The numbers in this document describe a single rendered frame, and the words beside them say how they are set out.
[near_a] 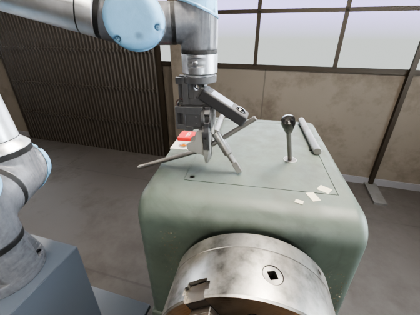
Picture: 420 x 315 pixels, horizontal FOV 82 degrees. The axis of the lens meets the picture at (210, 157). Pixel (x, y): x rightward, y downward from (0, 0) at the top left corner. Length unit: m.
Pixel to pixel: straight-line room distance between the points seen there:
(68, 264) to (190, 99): 0.48
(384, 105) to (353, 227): 2.52
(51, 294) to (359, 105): 2.82
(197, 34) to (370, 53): 2.44
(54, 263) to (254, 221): 0.46
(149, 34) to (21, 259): 0.51
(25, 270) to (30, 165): 0.23
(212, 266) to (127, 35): 0.37
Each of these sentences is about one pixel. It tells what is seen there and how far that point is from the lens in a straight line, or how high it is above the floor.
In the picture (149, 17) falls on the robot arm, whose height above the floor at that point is 1.58.
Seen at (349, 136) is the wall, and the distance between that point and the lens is 3.04.
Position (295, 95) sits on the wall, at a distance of 2.83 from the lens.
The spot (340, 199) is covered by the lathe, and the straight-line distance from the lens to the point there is 0.58.
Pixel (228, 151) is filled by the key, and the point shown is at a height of 1.31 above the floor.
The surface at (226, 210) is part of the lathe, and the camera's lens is 0.51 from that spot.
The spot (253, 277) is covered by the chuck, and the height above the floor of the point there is 1.24.
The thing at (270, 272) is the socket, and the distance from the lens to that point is 0.43.
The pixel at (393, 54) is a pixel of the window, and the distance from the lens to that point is 2.90.
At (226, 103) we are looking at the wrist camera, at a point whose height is 1.43.
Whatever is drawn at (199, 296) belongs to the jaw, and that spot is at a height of 1.21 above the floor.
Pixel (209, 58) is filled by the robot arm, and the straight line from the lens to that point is 0.52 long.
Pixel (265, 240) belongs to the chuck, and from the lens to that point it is 0.47.
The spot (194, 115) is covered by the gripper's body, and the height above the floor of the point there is 1.40.
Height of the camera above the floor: 1.57
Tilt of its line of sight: 28 degrees down
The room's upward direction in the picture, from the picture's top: straight up
